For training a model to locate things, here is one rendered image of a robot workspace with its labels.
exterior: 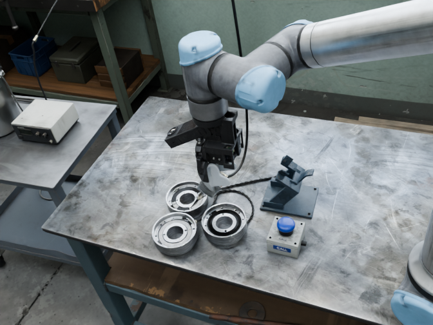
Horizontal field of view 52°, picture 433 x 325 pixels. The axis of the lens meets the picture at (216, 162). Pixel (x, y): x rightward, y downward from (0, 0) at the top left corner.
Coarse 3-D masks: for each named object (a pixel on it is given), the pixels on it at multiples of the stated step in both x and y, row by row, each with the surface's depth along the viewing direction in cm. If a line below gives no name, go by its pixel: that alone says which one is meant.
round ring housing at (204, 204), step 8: (176, 184) 113; (184, 184) 114; (192, 184) 114; (168, 192) 112; (184, 192) 112; (192, 192) 112; (168, 200) 111; (176, 200) 111; (184, 200) 114; (192, 200) 114; (208, 200) 111; (168, 208) 110; (200, 208) 108; (192, 216) 108
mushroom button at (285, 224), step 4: (280, 220) 97; (284, 220) 96; (288, 220) 96; (292, 220) 96; (276, 224) 97; (280, 224) 96; (284, 224) 96; (288, 224) 96; (292, 224) 96; (280, 228) 95; (284, 228) 95; (288, 228) 95; (292, 228) 95; (284, 232) 95; (288, 232) 95
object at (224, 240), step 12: (216, 204) 107; (228, 204) 107; (204, 216) 105; (216, 216) 105; (228, 216) 105; (240, 216) 105; (204, 228) 102; (216, 228) 103; (228, 228) 102; (240, 228) 101; (216, 240) 100; (228, 240) 100
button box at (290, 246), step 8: (272, 224) 100; (296, 224) 99; (304, 224) 99; (272, 232) 98; (280, 232) 97; (296, 232) 97; (304, 232) 101; (272, 240) 97; (280, 240) 96; (288, 240) 96; (296, 240) 96; (272, 248) 98; (280, 248) 97; (288, 248) 96; (296, 248) 95; (288, 256) 98; (296, 256) 97
